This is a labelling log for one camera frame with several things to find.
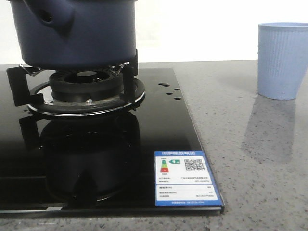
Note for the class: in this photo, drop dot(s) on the black pot support grate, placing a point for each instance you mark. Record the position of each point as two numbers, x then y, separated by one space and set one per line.
40 101

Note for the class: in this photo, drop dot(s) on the blue energy label sticker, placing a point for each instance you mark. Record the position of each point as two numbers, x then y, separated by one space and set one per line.
183 178

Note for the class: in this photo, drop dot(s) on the dark blue cooking pot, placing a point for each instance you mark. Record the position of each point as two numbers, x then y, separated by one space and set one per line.
75 34

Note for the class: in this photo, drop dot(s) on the light blue ribbed cup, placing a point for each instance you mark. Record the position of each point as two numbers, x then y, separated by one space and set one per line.
282 59

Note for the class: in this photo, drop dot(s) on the black gas burner head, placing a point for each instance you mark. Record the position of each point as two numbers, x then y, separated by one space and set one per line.
75 86

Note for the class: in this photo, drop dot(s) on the black glass gas stove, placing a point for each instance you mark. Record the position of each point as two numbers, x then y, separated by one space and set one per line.
93 165

